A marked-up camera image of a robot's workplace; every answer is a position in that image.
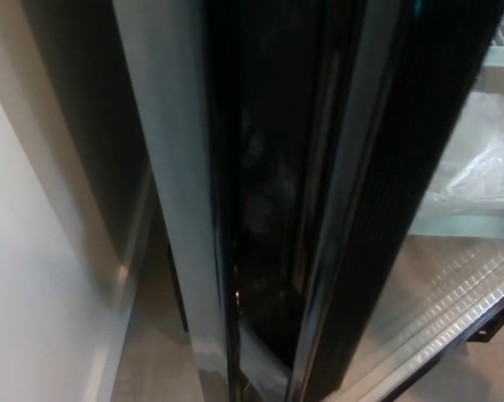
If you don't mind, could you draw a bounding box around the black-framed glass refrigerator door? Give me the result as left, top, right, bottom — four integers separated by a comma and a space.
111, 0, 504, 402

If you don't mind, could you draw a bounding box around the black Motak display refrigerator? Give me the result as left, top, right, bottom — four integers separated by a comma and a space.
363, 0, 504, 402

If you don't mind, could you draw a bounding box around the large crumpled clear plastic bag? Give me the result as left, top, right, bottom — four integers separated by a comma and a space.
419, 90, 504, 219

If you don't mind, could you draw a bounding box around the refrigerator shelf with teal edge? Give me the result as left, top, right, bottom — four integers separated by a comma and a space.
414, 214, 504, 241

